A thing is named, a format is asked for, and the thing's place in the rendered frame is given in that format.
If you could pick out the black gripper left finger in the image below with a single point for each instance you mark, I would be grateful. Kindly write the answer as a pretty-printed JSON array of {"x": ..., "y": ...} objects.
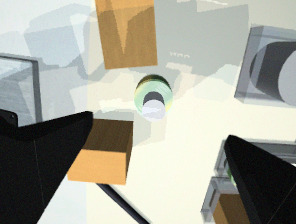
[{"x": 34, "y": 159}]

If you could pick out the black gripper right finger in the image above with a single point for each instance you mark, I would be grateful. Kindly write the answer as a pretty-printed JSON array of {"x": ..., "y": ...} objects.
[{"x": 266, "y": 183}]

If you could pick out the tan cardboard-coloured cube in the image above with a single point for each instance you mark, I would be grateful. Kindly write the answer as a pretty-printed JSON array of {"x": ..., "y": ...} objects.
[
  {"x": 105, "y": 156},
  {"x": 127, "y": 32}
]

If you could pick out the dark grey rod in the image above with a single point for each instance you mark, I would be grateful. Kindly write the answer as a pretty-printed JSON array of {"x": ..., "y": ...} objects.
[{"x": 121, "y": 202}]

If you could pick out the light grey cylinder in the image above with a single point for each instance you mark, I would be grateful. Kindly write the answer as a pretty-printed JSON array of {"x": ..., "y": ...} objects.
[{"x": 277, "y": 76}]

